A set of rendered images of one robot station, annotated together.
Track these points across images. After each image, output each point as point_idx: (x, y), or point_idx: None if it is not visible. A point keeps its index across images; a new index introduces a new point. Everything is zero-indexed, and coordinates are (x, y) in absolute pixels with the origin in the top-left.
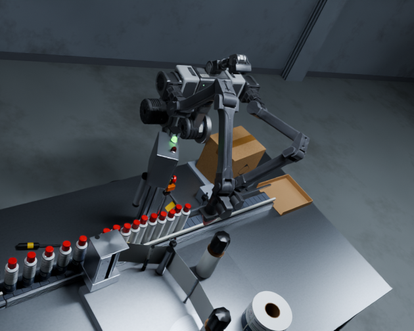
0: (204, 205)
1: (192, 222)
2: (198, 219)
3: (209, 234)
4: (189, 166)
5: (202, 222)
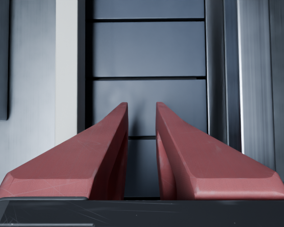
0: (256, 118)
1: (157, 14)
2: (171, 80)
3: (53, 137)
4: None
5: (126, 100)
